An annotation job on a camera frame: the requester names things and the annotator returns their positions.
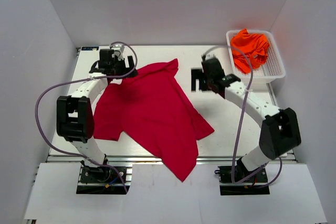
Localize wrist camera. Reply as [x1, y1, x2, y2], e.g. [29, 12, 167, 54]
[202, 54, 216, 62]
[110, 44, 124, 61]

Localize red t-shirt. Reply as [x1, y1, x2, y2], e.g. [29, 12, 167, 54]
[93, 59, 214, 182]

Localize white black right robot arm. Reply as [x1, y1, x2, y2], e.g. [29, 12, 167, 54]
[191, 55, 301, 182]

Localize white plastic mesh basket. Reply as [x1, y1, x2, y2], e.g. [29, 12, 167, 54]
[226, 29, 286, 84]

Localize orange t-shirt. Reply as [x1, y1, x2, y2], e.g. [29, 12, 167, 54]
[230, 29, 270, 74]

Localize blue label sticker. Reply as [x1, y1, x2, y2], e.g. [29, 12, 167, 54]
[81, 46, 99, 51]

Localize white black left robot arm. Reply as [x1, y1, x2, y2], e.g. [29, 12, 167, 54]
[56, 43, 138, 182]

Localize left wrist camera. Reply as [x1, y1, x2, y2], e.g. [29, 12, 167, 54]
[110, 44, 124, 61]

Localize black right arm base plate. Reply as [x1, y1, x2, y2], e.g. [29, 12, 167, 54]
[214, 166, 270, 196]

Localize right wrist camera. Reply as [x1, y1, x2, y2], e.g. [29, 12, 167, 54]
[202, 54, 216, 62]

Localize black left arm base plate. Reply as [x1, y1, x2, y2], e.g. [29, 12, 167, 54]
[76, 166, 131, 195]

